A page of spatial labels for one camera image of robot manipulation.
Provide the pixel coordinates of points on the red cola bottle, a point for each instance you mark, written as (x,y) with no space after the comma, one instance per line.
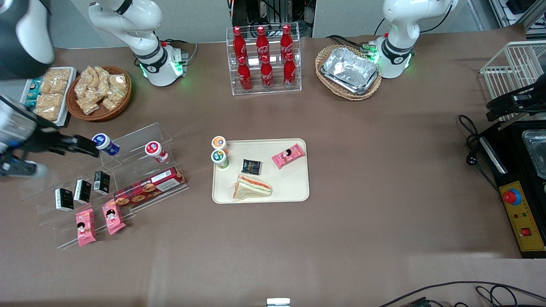
(286,39)
(244,73)
(239,40)
(266,72)
(261,40)
(289,70)

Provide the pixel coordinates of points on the clear acrylic stepped display shelf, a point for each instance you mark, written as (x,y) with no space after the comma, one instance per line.
(136,140)

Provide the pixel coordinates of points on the brown table cover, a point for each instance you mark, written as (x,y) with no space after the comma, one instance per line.
(384,213)

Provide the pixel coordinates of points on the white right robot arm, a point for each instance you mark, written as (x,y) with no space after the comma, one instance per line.
(158,64)

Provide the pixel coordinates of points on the red tartan shortbread box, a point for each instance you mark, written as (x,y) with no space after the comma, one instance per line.
(149,187)

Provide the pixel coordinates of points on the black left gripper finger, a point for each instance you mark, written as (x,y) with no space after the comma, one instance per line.
(497,105)
(522,100)

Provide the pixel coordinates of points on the triangle sandwich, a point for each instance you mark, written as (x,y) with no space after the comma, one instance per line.
(251,188)

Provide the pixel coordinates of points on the wicker basket holding snack bags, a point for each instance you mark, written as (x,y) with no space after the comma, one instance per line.
(100,116)

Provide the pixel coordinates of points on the small black snack packet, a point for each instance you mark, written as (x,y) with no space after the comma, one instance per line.
(251,166)

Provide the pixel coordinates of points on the clear acrylic bottle rack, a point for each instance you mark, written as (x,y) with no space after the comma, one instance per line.
(275,90)

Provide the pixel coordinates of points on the grey metal bar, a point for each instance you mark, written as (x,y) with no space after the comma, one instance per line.
(512,122)

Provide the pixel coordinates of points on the beige plastic tray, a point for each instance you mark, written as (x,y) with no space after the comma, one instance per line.
(290,183)

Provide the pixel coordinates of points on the clear bag of fried snacks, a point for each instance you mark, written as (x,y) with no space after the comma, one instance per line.
(87,104)
(102,75)
(85,79)
(110,101)
(118,83)

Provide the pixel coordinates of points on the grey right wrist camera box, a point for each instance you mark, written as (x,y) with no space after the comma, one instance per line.
(25,169)

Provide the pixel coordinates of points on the small white grey device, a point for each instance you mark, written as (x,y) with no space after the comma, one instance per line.
(278,302)

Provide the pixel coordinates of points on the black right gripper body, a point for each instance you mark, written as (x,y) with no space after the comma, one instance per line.
(42,140)

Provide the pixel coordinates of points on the black food warmer appliance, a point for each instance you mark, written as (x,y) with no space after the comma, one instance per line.
(512,170)

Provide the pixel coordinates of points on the wicker basket holding foil containers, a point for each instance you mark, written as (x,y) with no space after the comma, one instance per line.
(328,85)

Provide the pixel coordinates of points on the red emergency stop knob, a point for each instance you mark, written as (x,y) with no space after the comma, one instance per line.
(511,196)

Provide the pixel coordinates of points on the clear bag of crackers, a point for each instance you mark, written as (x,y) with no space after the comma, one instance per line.
(49,100)
(55,81)
(47,114)

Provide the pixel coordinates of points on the steel food pan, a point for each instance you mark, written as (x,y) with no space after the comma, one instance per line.
(536,151)

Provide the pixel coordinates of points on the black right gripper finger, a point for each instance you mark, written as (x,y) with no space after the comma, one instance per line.
(86,146)
(62,144)

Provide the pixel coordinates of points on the black electronics rack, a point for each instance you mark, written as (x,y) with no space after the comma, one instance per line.
(273,13)

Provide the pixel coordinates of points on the red rocker switch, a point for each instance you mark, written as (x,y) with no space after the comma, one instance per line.
(526,232)

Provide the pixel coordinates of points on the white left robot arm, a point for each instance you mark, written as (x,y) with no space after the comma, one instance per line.
(396,47)

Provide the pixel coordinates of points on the blue lid yogurt cup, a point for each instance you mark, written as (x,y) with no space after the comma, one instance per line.
(105,144)

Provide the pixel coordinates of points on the teal snack packet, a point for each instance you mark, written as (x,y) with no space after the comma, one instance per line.
(35,87)
(30,102)

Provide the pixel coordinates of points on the green lid yogurt cup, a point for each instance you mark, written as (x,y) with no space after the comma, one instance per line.
(219,157)

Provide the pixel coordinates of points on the aluminium foil container stack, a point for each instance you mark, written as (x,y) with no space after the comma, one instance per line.
(349,70)

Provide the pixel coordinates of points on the yellow control panel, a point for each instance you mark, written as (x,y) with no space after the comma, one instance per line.
(524,217)

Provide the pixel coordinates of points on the orange lid yogurt cup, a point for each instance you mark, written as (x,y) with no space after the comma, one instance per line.
(219,143)

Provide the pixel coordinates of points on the white rectangular snack tray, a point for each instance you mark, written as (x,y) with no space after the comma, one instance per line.
(68,98)

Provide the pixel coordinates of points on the red lid yogurt cup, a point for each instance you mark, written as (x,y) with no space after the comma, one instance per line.
(155,151)

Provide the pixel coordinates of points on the small black carton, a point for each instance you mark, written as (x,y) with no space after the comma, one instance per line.
(64,199)
(82,191)
(101,182)

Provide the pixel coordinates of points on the grey metal frame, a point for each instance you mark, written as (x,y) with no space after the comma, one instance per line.
(520,13)

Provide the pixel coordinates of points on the pink snack packet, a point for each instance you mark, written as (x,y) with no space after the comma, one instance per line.
(85,228)
(288,156)
(113,216)

